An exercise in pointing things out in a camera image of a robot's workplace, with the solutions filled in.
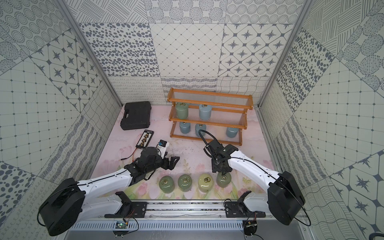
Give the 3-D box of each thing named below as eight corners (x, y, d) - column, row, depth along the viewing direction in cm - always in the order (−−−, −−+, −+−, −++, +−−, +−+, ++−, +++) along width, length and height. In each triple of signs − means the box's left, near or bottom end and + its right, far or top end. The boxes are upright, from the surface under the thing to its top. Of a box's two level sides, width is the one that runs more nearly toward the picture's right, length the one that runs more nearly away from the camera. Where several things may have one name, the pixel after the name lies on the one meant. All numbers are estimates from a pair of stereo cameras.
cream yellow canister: (198, 192, 82) (198, 187, 74) (198, 179, 86) (198, 173, 78) (212, 192, 82) (213, 187, 74) (211, 179, 86) (212, 173, 78)
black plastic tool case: (123, 131, 107) (119, 126, 102) (128, 107, 122) (125, 102, 117) (149, 128, 109) (147, 123, 104) (151, 105, 124) (149, 100, 119)
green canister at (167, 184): (161, 193, 81) (158, 189, 74) (163, 180, 85) (160, 175, 79) (173, 193, 81) (171, 189, 74) (175, 180, 85) (173, 175, 79)
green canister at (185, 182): (179, 192, 82) (177, 187, 75) (180, 179, 86) (178, 173, 79) (191, 192, 82) (191, 187, 75) (192, 179, 86) (191, 173, 79)
